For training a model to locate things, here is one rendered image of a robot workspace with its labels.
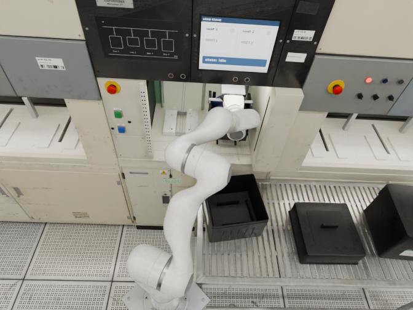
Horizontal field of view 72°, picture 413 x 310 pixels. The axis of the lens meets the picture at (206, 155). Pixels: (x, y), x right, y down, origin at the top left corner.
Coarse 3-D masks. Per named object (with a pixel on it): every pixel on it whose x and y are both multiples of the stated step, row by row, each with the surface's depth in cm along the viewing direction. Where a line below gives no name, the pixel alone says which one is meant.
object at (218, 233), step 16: (240, 176) 150; (224, 192) 160; (240, 192) 162; (256, 192) 148; (208, 208) 136; (224, 208) 155; (240, 208) 156; (256, 208) 150; (208, 224) 140; (224, 224) 145; (240, 224) 132; (256, 224) 134; (224, 240) 143
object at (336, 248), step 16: (304, 208) 147; (320, 208) 148; (336, 208) 149; (304, 224) 141; (320, 224) 142; (336, 224) 139; (352, 224) 143; (304, 240) 136; (320, 240) 136; (336, 240) 137; (352, 240) 137; (304, 256) 135; (320, 256) 133; (336, 256) 133; (352, 256) 133
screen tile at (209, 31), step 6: (204, 30) 104; (210, 30) 104; (216, 30) 104; (222, 30) 104; (228, 30) 104; (204, 36) 106; (210, 36) 106; (216, 36) 106; (222, 36) 106; (228, 36) 106; (234, 36) 106; (204, 42) 108; (228, 42) 108; (234, 42) 108; (204, 48) 109; (210, 48) 109; (216, 48) 109; (222, 48) 109; (228, 48) 109; (234, 48) 109
